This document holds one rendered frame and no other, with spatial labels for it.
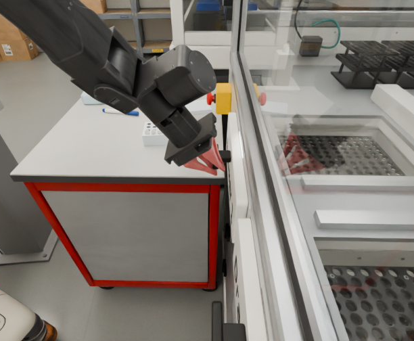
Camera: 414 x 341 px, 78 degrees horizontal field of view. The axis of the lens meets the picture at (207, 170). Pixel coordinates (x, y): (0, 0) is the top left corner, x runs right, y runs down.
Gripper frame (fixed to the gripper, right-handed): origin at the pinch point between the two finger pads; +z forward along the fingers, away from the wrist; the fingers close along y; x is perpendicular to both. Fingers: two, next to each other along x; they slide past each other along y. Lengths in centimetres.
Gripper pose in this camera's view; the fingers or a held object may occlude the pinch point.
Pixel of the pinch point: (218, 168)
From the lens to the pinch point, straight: 48.5
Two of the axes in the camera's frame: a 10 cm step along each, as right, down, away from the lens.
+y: 8.1, -4.4, -3.9
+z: 5.9, 6.2, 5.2
